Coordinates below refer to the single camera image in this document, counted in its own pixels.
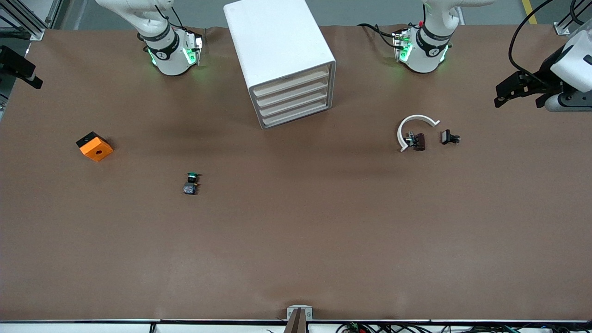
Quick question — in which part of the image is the cable bundle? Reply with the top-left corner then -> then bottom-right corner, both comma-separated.
335,322 -> 592,333

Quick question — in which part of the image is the grey metal bracket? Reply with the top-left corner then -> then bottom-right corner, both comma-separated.
287,305 -> 314,321

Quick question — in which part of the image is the white table edge rail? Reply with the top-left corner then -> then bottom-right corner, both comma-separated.
0,319 -> 592,333

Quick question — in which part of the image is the green push button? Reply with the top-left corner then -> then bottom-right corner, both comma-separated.
183,173 -> 201,195

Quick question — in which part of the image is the aluminium frame post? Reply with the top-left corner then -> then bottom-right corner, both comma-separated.
0,0 -> 63,40
554,0 -> 592,37

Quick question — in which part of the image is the black base cable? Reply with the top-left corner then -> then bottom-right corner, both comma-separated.
358,23 -> 401,49

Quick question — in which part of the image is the front edge camera mount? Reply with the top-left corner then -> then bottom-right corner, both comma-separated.
283,309 -> 308,333

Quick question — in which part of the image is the white curved ring piece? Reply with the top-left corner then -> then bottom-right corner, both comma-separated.
398,114 -> 441,153

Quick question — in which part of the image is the orange and black block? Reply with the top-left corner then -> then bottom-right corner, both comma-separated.
76,131 -> 114,162

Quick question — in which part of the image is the small brown component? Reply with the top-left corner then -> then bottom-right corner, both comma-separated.
405,132 -> 426,152

